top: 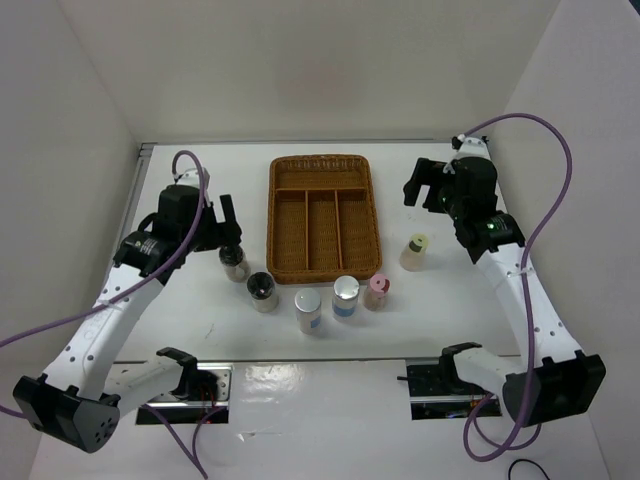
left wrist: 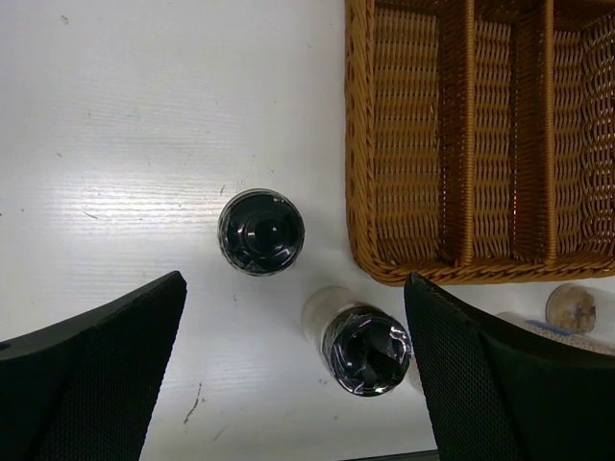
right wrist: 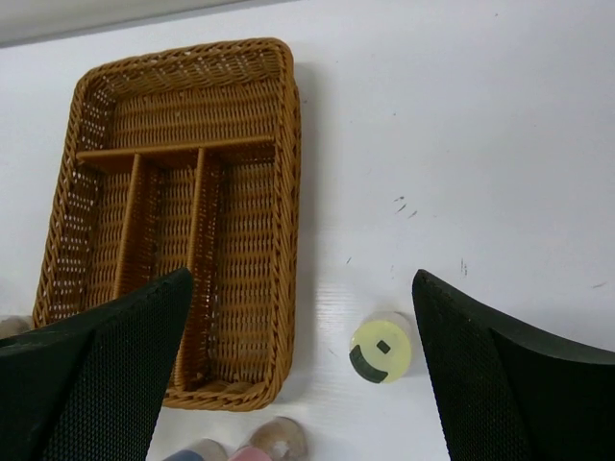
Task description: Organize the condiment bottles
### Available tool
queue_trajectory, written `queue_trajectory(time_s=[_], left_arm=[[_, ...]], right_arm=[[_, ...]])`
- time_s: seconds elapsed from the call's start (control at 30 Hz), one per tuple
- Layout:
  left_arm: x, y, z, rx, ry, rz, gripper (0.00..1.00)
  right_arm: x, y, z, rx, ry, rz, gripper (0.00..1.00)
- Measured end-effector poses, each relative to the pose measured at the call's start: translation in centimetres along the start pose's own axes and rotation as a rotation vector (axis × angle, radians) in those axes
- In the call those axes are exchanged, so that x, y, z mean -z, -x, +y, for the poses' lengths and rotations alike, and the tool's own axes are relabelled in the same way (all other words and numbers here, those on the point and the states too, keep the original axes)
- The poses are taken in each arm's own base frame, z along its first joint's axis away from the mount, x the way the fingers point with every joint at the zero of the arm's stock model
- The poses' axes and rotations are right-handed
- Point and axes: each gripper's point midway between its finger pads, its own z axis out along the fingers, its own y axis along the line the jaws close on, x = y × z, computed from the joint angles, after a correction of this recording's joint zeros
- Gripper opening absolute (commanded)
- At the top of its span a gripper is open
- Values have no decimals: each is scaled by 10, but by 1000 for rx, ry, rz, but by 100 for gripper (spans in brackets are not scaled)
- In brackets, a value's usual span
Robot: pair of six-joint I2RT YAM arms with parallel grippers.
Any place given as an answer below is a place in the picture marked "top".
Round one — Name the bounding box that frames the small black-lid spice jar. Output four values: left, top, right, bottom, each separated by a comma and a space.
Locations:
219, 245, 250, 283

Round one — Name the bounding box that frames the yellow-lid spice bottle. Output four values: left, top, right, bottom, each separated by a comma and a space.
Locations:
399, 233, 429, 271

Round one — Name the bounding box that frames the black-lid seasoning jar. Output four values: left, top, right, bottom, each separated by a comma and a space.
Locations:
246, 271, 279, 313

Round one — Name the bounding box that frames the pink-lid spice bottle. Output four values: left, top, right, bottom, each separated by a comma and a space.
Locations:
362, 273, 390, 311

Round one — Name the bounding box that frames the white-lid blue-label shaker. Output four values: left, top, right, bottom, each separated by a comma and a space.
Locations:
294, 288, 322, 335

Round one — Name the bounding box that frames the silver-lid blue-label shaker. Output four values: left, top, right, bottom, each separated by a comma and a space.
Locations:
332, 275, 360, 321

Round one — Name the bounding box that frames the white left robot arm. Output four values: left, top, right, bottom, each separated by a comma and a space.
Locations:
13, 168, 241, 453

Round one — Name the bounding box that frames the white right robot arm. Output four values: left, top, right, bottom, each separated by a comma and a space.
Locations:
403, 134, 606, 427

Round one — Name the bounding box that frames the orange wicker divided basket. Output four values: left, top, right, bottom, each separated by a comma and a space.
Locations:
266, 154, 382, 285

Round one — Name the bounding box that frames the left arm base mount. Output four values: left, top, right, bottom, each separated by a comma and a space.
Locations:
148, 362, 234, 426

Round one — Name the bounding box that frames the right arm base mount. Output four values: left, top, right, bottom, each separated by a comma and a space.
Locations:
397, 361, 487, 421

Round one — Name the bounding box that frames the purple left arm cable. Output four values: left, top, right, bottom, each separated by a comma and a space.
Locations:
0, 149, 212, 480

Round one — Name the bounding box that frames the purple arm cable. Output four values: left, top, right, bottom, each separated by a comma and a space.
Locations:
462, 112, 574, 462
0, 149, 212, 480

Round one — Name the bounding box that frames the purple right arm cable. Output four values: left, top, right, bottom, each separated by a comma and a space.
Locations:
462, 112, 574, 462

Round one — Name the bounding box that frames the black cable on floor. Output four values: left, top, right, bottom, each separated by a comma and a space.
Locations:
508, 458, 551, 480

